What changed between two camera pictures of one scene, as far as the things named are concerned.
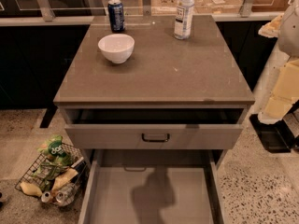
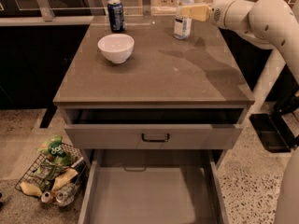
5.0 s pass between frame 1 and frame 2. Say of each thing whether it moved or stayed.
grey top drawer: stayed
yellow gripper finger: moved
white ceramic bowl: stayed
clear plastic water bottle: stayed
